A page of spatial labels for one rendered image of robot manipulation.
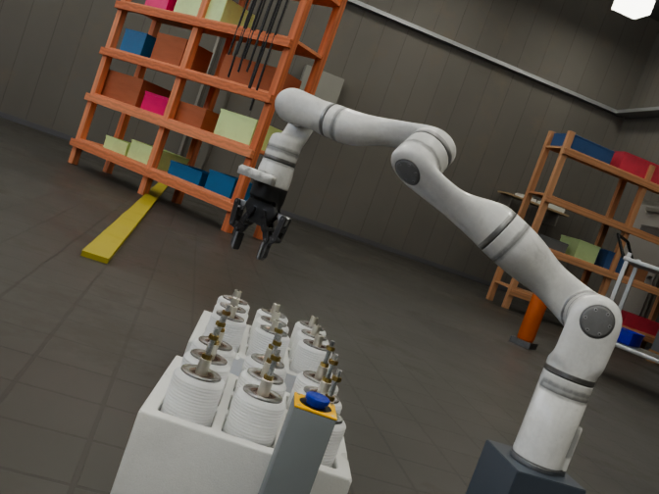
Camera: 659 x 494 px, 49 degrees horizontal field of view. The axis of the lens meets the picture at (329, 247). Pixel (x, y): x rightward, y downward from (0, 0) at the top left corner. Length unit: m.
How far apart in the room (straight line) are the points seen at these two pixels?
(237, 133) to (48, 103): 6.06
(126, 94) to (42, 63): 4.61
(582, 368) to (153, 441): 0.75
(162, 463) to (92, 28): 11.03
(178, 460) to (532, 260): 0.71
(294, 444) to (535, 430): 0.45
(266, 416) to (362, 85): 11.06
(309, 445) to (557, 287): 0.55
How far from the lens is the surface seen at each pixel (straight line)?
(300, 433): 1.15
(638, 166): 9.97
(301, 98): 1.48
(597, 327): 1.34
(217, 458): 1.31
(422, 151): 1.31
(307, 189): 12.03
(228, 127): 6.54
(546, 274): 1.37
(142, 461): 1.33
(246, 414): 1.32
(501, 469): 1.38
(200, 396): 1.31
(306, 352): 1.85
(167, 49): 7.45
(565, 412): 1.36
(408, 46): 12.47
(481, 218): 1.31
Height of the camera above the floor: 0.64
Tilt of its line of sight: 4 degrees down
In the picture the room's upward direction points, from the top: 20 degrees clockwise
